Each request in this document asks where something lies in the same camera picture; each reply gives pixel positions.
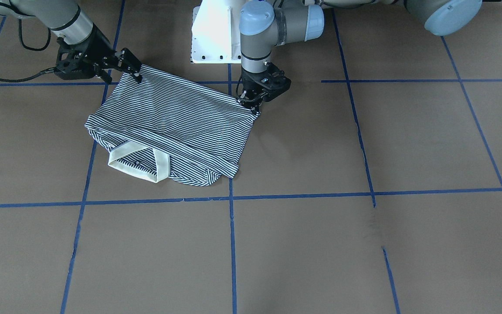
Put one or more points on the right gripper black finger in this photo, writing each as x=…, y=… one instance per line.
x=125, y=61

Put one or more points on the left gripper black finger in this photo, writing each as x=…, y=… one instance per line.
x=251, y=101

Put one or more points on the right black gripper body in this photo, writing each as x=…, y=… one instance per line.
x=97, y=45

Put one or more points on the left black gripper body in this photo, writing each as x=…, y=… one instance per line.
x=248, y=83

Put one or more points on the striped polo shirt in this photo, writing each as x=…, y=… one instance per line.
x=168, y=127

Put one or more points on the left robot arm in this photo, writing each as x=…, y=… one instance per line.
x=264, y=25

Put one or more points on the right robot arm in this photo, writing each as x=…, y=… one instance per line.
x=64, y=18

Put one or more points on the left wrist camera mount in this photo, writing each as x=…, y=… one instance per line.
x=273, y=82

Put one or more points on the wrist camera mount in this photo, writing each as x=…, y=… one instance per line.
x=273, y=82
x=87, y=72

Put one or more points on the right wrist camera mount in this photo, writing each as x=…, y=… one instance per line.
x=87, y=72

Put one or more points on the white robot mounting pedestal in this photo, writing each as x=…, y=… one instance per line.
x=215, y=32

